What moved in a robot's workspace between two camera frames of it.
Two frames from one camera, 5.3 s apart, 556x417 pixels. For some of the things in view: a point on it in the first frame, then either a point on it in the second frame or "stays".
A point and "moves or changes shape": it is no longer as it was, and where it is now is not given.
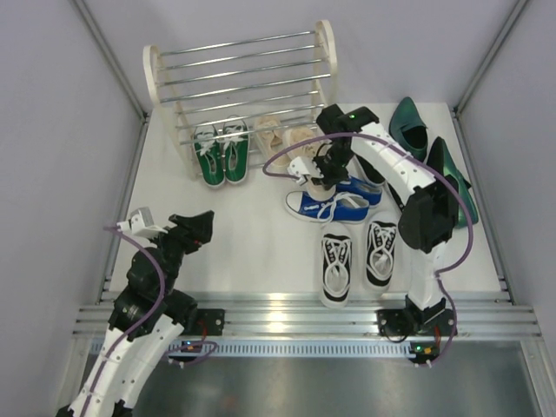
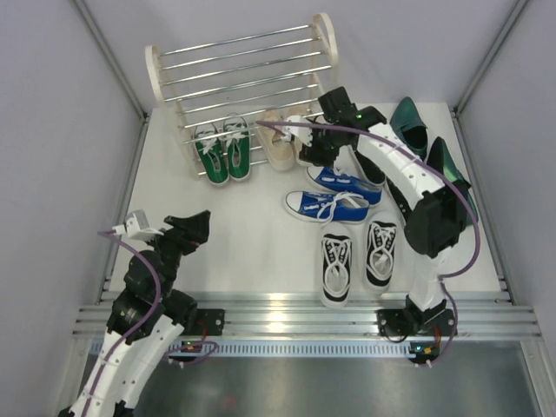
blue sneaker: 368,192 stays
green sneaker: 208,147 stays
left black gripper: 191,232 stays
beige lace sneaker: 294,135 moves or changes shape
